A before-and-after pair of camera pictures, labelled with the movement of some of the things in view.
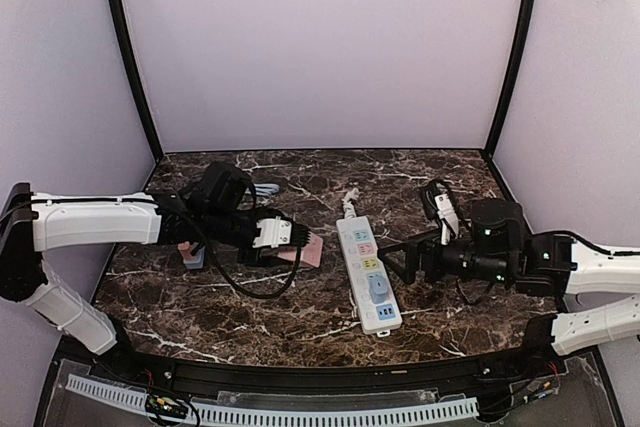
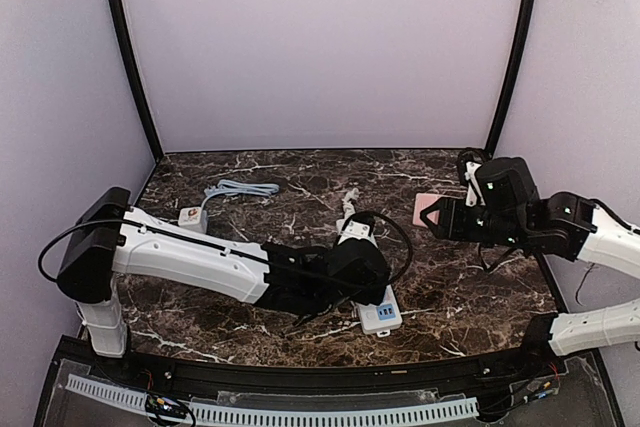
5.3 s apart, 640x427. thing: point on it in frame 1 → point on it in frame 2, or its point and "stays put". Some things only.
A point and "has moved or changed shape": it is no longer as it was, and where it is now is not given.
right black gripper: x=417 y=257 → x=451 y=220
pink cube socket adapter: x=310 y=253 has moved or changed shape
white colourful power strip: x=377 y=305 stays put
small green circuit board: x=156 y=404 stays put
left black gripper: x=251 y=254 → x=329 y=302
